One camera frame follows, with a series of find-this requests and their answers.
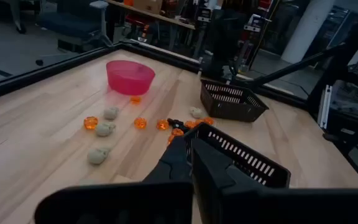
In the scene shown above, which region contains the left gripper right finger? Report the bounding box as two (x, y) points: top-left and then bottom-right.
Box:
(190, 138), (262, 200)

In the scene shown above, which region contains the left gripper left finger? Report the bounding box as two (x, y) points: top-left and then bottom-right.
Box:
(142, 136), (195, 184)

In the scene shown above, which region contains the black plastic spider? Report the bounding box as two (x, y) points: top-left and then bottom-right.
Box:
(167, 118), (190, 133)

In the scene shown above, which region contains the black slotted plastic basket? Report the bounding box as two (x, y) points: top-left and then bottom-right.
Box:
(200, 78), (270, 123)
(183, 122), (291, 189)

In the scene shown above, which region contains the pink plastic bowl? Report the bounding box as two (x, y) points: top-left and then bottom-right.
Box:
(106, 60), (157, 96)

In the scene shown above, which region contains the white aluminium extrusion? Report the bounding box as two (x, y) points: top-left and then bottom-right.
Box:
(318, 84), (334, 130)

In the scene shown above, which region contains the wooden workbench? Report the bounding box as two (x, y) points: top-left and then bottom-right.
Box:
(104, 0), (197, 31)

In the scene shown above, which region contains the brown cardboard box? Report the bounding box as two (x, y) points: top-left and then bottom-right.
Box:
(133, 0), (163, 15)

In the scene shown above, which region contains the white round pillar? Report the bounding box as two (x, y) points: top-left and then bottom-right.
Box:
(280, 0), (337, 65)

